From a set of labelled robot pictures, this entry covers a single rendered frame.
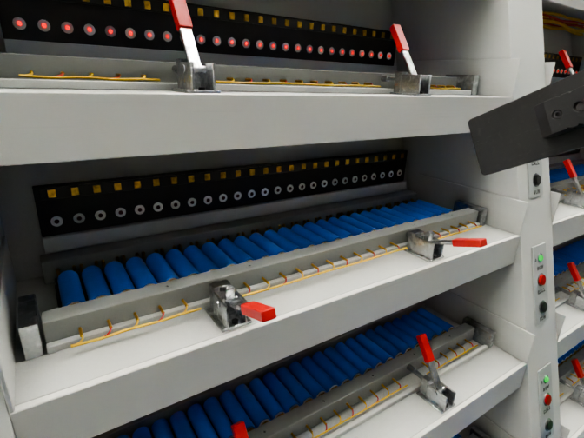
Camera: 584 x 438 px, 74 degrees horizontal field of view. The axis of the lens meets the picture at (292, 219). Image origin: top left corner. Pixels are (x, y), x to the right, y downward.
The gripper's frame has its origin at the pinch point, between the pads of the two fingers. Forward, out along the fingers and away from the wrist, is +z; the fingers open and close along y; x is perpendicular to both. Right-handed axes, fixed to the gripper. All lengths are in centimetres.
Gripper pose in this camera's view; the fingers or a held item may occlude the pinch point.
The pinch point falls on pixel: (561, 134)
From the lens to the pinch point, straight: 28.4
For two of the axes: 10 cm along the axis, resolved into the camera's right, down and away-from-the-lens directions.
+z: -5.0, 1.7, 8.5
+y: 8.3, -1.6, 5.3
